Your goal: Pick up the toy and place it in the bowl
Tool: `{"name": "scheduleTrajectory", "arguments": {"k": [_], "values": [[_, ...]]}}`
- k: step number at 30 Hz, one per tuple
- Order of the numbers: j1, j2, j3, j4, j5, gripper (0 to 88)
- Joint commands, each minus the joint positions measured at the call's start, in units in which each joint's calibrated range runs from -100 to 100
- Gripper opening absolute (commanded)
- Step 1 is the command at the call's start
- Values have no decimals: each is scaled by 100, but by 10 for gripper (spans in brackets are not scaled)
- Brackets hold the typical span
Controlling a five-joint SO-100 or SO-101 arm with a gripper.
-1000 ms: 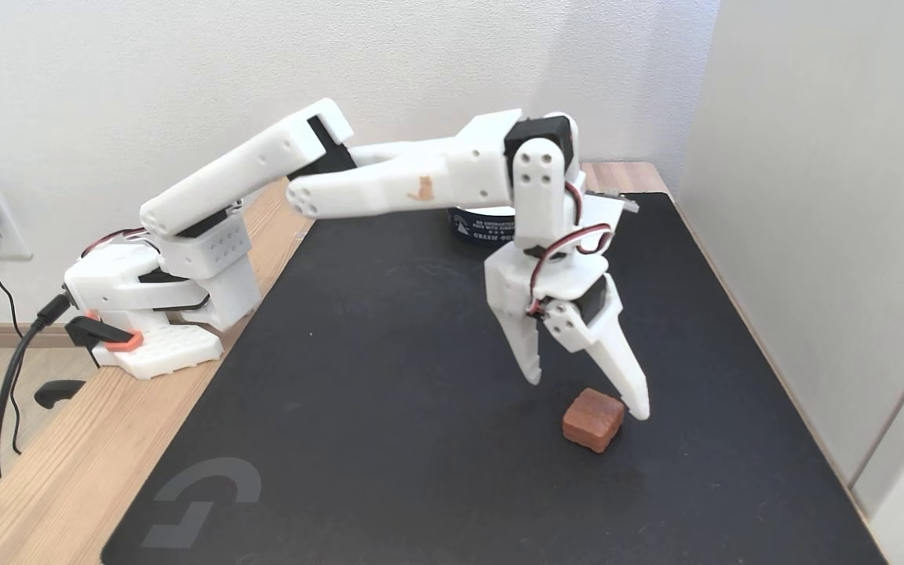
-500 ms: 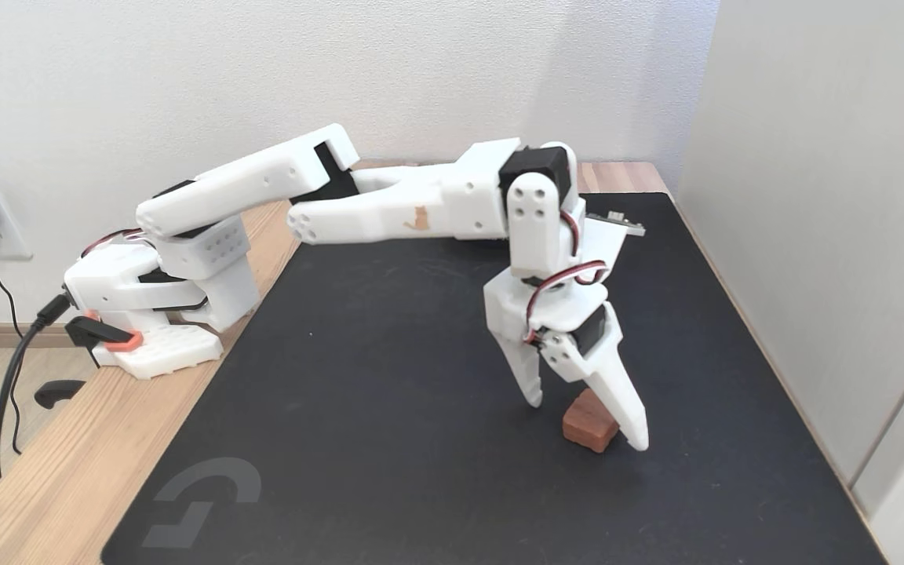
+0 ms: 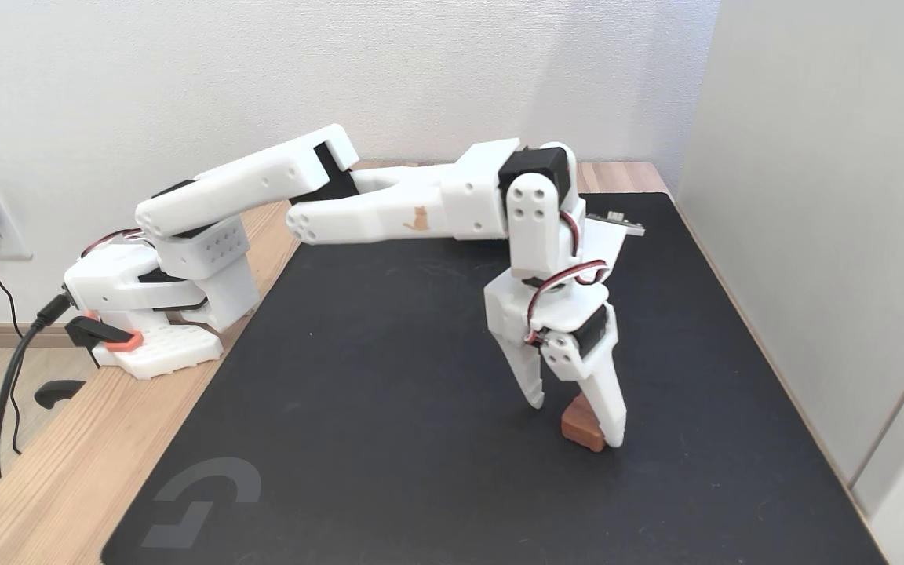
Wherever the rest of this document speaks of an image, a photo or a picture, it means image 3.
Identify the brown square toy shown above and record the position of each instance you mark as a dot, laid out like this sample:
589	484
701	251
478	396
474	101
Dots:
579	428

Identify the black desk mat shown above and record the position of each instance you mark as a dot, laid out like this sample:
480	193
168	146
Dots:
342	431

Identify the white cabinet panel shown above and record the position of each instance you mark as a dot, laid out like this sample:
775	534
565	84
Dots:
829	196

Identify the black orange table clamp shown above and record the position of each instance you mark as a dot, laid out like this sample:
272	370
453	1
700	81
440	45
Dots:
111	337

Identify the small camera module on mount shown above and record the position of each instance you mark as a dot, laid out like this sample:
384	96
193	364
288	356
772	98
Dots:
605	243

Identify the white wall outlet plate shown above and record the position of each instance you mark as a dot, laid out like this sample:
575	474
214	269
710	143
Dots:
14	235

